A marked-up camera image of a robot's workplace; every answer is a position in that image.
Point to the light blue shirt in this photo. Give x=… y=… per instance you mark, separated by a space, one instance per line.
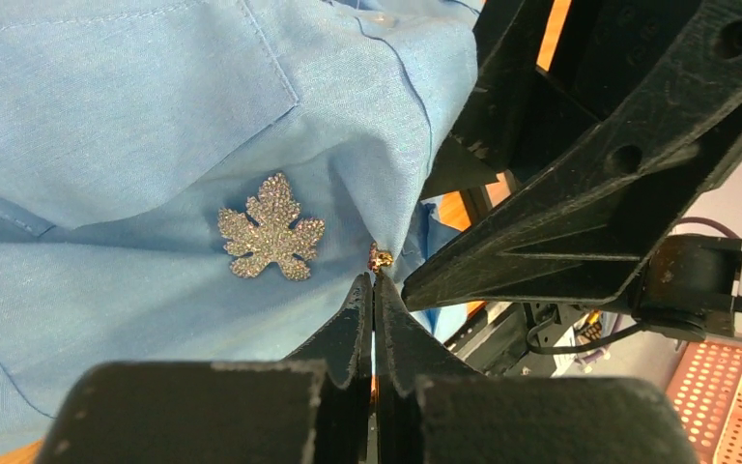
x=125 y=126

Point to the silver leaf brooch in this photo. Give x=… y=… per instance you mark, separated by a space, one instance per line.
x=270 y=231

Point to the pink perforated basket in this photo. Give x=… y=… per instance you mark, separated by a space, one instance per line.
x=706 y=393

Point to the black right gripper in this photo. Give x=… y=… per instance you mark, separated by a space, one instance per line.
x=665 y=78

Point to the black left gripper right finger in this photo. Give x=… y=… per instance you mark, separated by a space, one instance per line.
x=434 y=408

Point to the right black square frame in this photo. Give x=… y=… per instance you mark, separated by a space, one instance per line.
x=479 y=201

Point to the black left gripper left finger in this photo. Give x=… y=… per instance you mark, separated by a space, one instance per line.
x=309 y=407

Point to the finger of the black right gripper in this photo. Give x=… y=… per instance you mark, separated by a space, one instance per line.
x=515 y=102

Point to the gold leaf brooch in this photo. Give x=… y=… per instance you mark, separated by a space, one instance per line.
x=378 y=259

